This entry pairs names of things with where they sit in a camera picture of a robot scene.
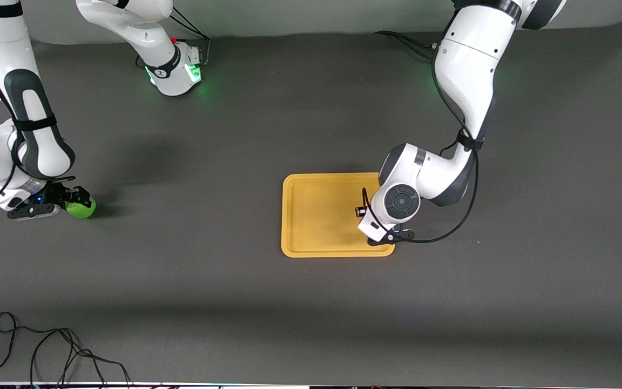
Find green apple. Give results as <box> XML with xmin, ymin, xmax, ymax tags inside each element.
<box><xmin>65</xmin><ymin>197</ymin><xmax>97</xmax><ymax>219</ymax></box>

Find yellow plastic tray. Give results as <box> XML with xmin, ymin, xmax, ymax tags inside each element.
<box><xmin>281</xmin><ymin>172</ymin><xmax>396</xmax><ymax>258</ymax></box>

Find black cable along right arm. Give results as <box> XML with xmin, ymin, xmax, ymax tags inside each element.
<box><xmin>0</xmin><ymin>38</ymin><xmax>77</xmax><ymax>209</ymax></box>

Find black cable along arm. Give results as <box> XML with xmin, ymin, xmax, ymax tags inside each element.
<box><xmin>362</xmin><ymin>11</ymin><xmax>480</xmax><ymax>244</ymax></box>
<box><xmin>0</xmin><ymin>38</ymin><xmax>77</xmax><ymax>209</ymax></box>

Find black strap on right arm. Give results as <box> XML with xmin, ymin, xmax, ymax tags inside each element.
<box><xmin>13</xmin><ymin>115</ymin><xmax>57</xmax><ymax>133</ymax></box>

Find black strap on arm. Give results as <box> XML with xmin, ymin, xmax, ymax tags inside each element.
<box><xmin>13</xmin><ymin>115</ymin><xmax>57</xmax><ymax>133</ymax></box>
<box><xmin>456</xmin><ymin>130</ymin><xmax>484</xmax><ymax>152</ymax></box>

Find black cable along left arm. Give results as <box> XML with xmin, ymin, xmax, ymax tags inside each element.
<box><xmin>362</xmin><ymin>11</ymin><xmax>480</xmax><ymax>244</ymax></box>

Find black strap on left arm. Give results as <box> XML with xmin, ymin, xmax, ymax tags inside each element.
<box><xmin>456</xmin><ymin>130</ymin><xmax>484</xmax><ymax>152</ymax></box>

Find black loose cable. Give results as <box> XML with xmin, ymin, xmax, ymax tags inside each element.
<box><xmin>0</xmin><ymin>312</ymin><xmax>133</xmax><ymax>389</ymax></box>

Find black cables at left arm base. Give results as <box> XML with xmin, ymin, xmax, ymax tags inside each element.
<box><xmin>373</xmin><ymin>31</ymin><xmax>441</xmax><ymax>61</ymax></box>

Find black cables at arm base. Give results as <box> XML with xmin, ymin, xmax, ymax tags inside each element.
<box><xmin>168</xmin><ymin>8</ymin><xmax>212</xmax><ymax>68</ymax></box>
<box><xmin>373</xmin><ymin>31</ymin><xmax>441</xmax><ymax>61</ymax></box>

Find black cables at right arm base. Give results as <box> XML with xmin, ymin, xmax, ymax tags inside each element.
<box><xmin>168</xmin><ymin>8</ymin><xmax>212</xmax><ymax>68</ymax></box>

